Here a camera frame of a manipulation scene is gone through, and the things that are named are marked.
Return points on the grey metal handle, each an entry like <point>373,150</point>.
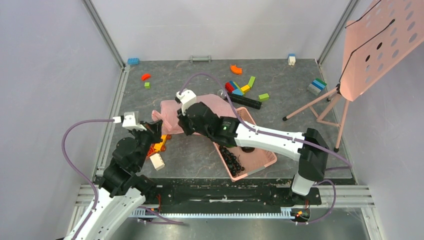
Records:
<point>206,58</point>

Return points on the red blue green brick cluster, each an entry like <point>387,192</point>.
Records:
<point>233,88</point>

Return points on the grey blue green brick stack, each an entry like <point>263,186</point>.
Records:
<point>316,86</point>

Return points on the yellow block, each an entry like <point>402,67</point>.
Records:
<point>245,89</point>

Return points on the pink plastic basket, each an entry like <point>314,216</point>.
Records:
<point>250,162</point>

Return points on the green block near microphone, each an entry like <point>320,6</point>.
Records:
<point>263,97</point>

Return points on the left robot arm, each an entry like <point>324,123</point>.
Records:
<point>120,190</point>

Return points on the blue brick at corner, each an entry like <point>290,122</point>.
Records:
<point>133,61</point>

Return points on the dark fake plum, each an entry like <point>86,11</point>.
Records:
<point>247,149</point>

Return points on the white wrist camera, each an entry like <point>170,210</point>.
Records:
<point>187,98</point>
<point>130,121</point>

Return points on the orange curved block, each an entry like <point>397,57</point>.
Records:
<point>236,70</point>

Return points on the tall green block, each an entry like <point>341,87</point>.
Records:
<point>251,81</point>

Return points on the yellow orange toy brick vehicle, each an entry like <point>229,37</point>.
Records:
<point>161,146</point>

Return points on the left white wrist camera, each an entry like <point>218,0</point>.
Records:
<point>130,121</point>

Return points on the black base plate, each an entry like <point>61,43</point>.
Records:
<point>223,196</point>

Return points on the black microphone silver head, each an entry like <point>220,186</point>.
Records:
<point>248,102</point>

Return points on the red curved block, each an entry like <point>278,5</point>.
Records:
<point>145,77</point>

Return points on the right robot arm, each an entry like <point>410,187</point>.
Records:
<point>308,149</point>

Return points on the black fake grape bunch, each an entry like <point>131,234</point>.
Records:
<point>232,161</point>

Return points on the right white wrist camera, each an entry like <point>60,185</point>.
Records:
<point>187,98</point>

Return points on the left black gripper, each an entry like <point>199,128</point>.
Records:
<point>154,129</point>

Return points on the white toy brick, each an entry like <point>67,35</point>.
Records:
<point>157,161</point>

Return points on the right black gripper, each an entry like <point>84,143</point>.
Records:
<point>185,119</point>

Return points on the blue white brick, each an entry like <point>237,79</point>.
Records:
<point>291,59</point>

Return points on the pink perforated music stand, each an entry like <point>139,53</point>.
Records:
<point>374,43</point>

